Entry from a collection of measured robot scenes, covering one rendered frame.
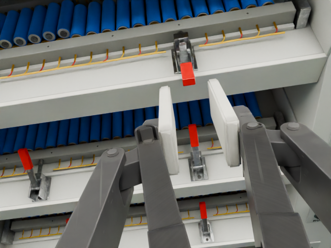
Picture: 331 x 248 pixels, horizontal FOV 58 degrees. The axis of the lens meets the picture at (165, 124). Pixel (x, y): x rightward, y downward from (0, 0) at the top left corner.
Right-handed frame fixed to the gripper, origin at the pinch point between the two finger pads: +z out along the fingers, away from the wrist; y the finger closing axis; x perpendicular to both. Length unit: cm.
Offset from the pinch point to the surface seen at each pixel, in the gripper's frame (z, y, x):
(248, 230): 27.2, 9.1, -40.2
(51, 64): 19.8, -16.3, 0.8
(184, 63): 13.0, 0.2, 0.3
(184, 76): 10.1, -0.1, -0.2
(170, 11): 23.3, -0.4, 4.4
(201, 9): 22.6, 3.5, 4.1
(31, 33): 23.6, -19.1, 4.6
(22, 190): 23.5, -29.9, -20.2
